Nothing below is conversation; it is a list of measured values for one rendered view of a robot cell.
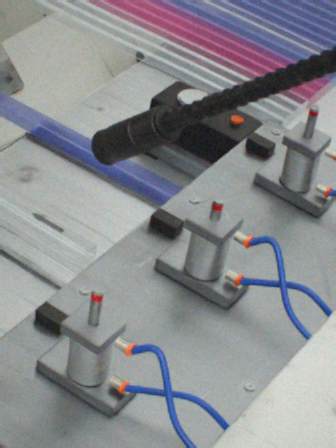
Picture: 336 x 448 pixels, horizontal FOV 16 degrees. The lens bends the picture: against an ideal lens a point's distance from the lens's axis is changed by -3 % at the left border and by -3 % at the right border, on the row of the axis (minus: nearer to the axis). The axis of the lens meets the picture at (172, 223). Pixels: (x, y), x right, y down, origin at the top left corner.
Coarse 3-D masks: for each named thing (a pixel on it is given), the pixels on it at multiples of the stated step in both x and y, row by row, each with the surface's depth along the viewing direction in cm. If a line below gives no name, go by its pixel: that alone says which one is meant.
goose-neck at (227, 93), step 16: (304, 64) 47; (320, 64) 46; (256, 80) 49; (272, 80) 48; (288, 80) 47; (304, 80) 47; (208, 96) 51; (224, 96) 50; (240, 96) 49; (256, 96) 49; (176, 112) 52; (192, 112) 51; (208, 112) 51; (224, 112) 51; (176, 128) 53
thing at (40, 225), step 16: (0, 192) 77; (0, 208) 77; (16, 208) 76; (32, 208) 76; (16, 224) 76; (32, 224) 76; (48, 224) 76; (48, 240) 75; (64, 240) 75; (80, 240) 75; (80, 256) 74
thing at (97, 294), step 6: (96, 288) 57; (102, 288) 57; (96, 294) 57; (102, 294) 57; (90, 300) 58; (96, 300) 57; (102, 300) 57; (90, 306) 58; (96, 306) 58; (90, 312) 58; (96, 312) 58; (90, 318) 58; (96, 318) 58; (90, 324) 58; (96, 324) 58
